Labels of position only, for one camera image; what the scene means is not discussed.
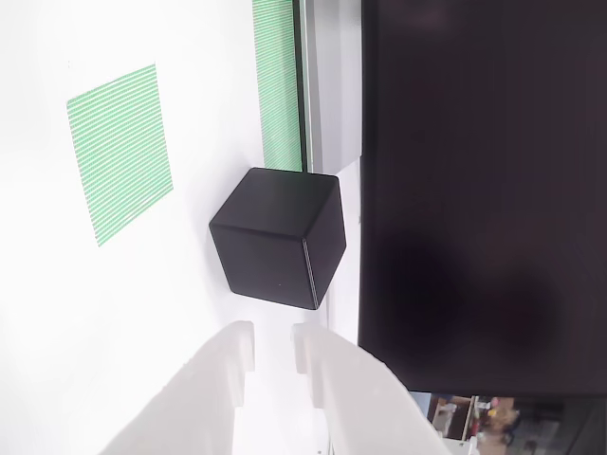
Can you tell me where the black cube block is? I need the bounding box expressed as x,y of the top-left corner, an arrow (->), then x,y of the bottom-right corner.
208,166 -> 347,312

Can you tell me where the large black panel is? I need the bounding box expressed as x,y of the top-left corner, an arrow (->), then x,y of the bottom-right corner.
358,0 -> 607,404

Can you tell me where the green striped square marker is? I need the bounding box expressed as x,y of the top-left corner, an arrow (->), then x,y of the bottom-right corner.
65,63 -> 175,249

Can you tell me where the green striped paper strip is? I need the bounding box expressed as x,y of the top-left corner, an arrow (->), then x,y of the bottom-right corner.
250,0 -> 305,173

